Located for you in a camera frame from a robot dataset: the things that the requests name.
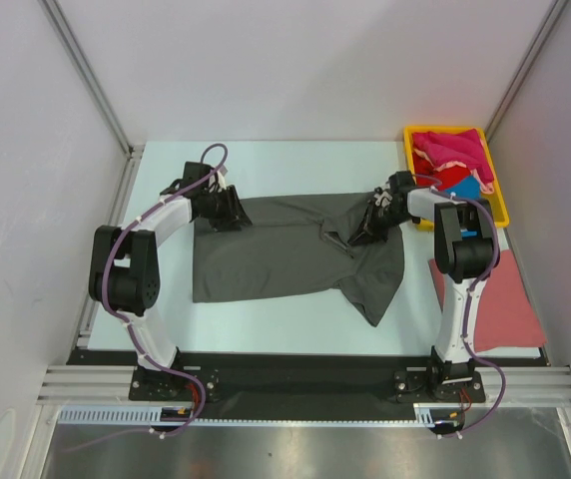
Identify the white slotted cable duct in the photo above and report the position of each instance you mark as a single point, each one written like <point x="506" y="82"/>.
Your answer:
<point x="410" y="416"/>

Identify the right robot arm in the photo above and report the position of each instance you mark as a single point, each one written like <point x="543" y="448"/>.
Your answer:
<point x="465" y="248"/>

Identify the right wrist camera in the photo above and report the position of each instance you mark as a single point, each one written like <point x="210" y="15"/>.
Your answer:
<point x="382" y="197"/>

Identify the dark grey t-shirt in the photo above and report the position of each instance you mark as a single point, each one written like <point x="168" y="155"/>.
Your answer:
<point x="298" y="245"/>

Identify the aluminium frame post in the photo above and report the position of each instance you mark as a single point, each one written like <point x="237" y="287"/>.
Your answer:
<point x="542" y="34"/>
<point x="75" y="51"/>

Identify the left aluminium frame post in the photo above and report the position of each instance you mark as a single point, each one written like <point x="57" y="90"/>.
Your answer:
<point x="75" y="51"/>

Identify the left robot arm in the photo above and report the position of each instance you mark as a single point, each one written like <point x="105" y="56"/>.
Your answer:
<point x="125" y="269"/>

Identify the blue t-shirt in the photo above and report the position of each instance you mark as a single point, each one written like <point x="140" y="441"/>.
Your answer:
<point x="468" y="188"/>

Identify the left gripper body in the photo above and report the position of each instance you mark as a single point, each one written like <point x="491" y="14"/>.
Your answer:
<point x="221" y="208"/>

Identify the right aluminium frame post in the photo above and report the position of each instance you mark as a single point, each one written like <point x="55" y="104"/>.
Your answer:
<point x="542" y="34"/>

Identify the yellow plastic bin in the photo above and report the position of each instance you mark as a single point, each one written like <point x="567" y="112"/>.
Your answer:
<point x="498" y="208"/>

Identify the folded dusty red t-shirt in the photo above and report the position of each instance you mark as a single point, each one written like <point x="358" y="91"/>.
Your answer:
<point x="505" y="317"/>

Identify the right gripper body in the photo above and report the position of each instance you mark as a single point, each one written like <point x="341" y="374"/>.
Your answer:
<point x="379" y="220"/>

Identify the magenta pink t-shirt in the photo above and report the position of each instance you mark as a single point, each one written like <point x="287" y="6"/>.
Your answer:
<point x="445" y="151"/>

